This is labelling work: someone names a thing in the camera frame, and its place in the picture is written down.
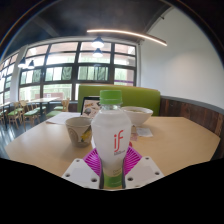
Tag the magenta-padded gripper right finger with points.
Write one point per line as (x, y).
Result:
(146, 170)

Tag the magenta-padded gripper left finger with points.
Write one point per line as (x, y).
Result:
(77, 171)

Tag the white green-capped drink bottle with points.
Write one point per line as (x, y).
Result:
(111, 130)

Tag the small white receipt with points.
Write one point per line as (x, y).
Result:
(144, 132)

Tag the white ceramic bowl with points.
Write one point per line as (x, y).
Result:
(138, 115)

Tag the white paper sheet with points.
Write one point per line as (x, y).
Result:
(61, 117)

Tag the sticker-covered black laptop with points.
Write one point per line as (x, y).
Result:
(90, 107)

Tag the green upholstered bench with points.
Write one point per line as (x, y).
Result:
(140, 96)

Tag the group of wooden chairs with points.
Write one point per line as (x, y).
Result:
(31, 113)

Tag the wooden dining table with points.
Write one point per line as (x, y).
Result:
(43, 100)

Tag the curved linear ceiling light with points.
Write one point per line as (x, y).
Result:
(133, 34)

